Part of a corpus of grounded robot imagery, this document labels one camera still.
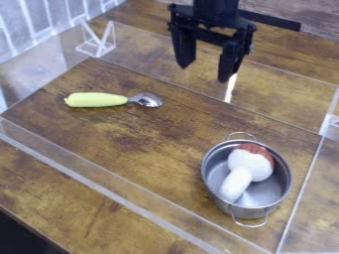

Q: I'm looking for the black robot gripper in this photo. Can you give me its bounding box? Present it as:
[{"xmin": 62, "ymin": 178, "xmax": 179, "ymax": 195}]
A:
[{"xmin": 169, "ymin": 0, "xmax": 257, "ymax": 82}]

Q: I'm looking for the red white plush mushroom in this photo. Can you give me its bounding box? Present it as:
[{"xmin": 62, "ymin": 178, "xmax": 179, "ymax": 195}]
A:
[{"xmin": 221, "ymin": 143, "xmax": 274, "ymax": 202}]

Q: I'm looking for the silver metal pot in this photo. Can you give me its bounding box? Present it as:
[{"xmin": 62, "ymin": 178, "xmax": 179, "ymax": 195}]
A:
[{"xmin": 202, "ymin": 133, "xmax": 293, "ymax": 228}]

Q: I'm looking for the black bar on table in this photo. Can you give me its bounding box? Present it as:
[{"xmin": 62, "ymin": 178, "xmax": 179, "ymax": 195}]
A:
[{"xmin": 239, "ymin": 10, "xmax": 302, "ymax": 32}]

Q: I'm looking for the clear acrylic front barrier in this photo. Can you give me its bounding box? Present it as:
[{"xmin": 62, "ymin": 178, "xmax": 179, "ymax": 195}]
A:
[{"xmin": 0, "ymin": 117, "xmax": 271, "ymax": 254}]

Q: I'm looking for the clear acrylic barrier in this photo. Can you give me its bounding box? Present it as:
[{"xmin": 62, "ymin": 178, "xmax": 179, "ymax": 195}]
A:
[
  {"xmin": 277, "ymin": 88, "xmax": 339, "ymax": 254},
  {"xmin": 0, "ymin": 117, "xmax": 271, "ymax": 254}
]

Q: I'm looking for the clear acrylic right barrier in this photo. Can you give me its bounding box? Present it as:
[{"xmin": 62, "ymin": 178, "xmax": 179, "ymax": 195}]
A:
[{"xmin": 277, "ymin": 88, "xmax": 339, "ymax": 254}]

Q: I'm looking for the clear acrylic triangle bracket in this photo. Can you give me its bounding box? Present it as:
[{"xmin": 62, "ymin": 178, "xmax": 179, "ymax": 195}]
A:
[{"xmin": 77, "ymin": 21, "xmax": 117, "ymax": 58}]

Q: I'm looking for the yellow handled metal spoon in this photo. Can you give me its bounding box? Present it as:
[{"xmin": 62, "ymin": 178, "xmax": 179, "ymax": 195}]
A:
[{"xmin": 65, "ymin": 92, "xmax": 163, "ymax": 108}]

